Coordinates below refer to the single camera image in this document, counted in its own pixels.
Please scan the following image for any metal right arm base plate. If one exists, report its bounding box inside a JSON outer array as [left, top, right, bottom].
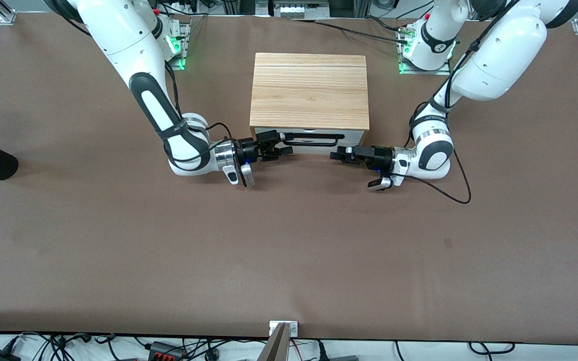
[[161, 23, 191, 71]]

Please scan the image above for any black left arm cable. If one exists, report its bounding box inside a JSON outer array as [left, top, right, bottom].
[[408, 0, 520, 205]]

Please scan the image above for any long black table cable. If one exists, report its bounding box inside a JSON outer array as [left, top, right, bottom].
[[292, 19, 410, 45]]

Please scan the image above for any white drawer with black handle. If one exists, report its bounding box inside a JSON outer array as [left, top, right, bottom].
[[254, 127, 366, 148]]

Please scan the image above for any black looped floor cable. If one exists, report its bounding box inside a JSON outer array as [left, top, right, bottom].
[[469, 341, 516, 354]]

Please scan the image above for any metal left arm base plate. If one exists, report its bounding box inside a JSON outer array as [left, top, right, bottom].
[[398, 25, 453, 76]]

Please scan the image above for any white plain drawer front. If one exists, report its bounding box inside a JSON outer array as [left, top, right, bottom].
[[289, 142, 363, 155]]

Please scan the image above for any silver table edge bracket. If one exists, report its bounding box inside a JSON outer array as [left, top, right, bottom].
[[269, 321, 299, 337]]

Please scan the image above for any wooden drawer cabinet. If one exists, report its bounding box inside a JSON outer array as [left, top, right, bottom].
[[249, 53, 370, 146]]

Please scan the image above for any aluminium camera mount beam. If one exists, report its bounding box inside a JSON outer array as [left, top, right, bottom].
[[256, 322, 290, 361]]

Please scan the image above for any white power strip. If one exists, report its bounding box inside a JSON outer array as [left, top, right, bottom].
[[274, 2, 330, 20]]

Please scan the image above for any black orange connector block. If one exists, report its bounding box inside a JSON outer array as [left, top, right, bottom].
[[149, 341, 187, 361]]

